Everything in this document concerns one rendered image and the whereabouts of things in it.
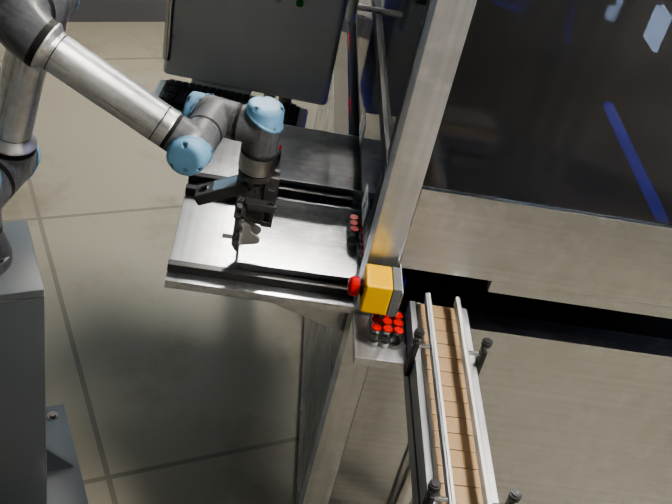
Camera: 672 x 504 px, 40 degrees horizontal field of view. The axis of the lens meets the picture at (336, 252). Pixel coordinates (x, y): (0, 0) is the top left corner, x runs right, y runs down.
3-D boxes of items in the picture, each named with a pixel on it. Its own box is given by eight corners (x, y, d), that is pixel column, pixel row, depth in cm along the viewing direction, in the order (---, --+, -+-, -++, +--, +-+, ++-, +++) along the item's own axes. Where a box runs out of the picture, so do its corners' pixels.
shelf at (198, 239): (377, 147, 251) (379, 141, 250) (388, 319, 196) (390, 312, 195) (203, 119, 246) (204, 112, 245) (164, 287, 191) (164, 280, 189)
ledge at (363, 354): (416, 329, 195) (418, 322, 194) (420, 373, 185) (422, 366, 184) (351, 320, 194) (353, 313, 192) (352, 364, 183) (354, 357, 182)
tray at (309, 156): (379, 151, 246) (382, 140, 244) (383, 206, 226) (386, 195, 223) (254, 130, 242) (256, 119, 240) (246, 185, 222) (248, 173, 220)
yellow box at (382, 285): (393, 294, 187) (401, 267, 183) (394, 317, 181) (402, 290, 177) (356, 288, 186) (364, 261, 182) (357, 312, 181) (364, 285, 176)
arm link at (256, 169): (238, 158, 180) (242, 137, 186) (235, 177, 182) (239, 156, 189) (276, 164, 180) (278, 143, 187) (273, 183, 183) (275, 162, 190)
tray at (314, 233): (383, 225, 219) (386, 213, 217) (389, 296, 199) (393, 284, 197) (242, 204, 215) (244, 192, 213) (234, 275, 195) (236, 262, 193)
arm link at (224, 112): (176, 107, 172) (232, 122, 172) (195, 81, 181) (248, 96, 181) (173, 142, 177) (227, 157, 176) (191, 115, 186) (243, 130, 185)
